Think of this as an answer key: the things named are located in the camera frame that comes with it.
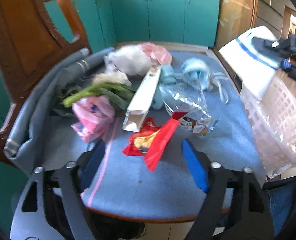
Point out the green leafy vegetable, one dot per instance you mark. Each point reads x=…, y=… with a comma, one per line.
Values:
x=118, y=95

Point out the blue face mask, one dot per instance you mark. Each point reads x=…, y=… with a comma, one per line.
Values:
x=198, y=74

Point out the pink tissue packet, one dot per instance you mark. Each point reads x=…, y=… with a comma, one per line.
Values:
x=94, y=115

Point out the red snack wrapper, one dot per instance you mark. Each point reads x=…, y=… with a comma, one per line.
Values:
x=151, y=141

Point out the white paper cup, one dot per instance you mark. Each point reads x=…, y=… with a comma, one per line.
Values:
x=251, y=60

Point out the wooden glass door frame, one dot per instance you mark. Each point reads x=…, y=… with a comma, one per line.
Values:
x=235, y=18

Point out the long white cardboard box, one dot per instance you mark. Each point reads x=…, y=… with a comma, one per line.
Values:
x=140, y=104

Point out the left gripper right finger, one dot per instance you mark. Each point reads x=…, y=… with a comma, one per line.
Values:
x=198, y=165

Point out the white tissue bag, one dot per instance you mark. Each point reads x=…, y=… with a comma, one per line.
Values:
x=114, y=77

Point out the blue striped seat cloth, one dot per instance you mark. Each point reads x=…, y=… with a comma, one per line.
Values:
x=123, y=186

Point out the teal kitchen cabinets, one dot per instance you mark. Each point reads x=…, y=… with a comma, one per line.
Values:
x=108, y=22

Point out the clear plastic food wrapper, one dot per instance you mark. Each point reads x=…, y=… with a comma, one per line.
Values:
x=188, y=105

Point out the light blue knit cloth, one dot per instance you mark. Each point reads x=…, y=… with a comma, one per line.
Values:
x=167, y=77

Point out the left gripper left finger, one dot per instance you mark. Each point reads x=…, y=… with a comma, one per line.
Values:
x=89, y=163

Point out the pink printed plastic bag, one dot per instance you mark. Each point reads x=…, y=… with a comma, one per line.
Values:
x=157, y=53

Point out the grey refrigerator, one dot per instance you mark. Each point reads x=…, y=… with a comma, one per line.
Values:
x=279, y=16

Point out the brown wooden chair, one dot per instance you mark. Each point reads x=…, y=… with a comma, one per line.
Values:
x=30, y=46

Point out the white plastic bag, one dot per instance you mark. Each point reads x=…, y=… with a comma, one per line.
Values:
x=129, y=59

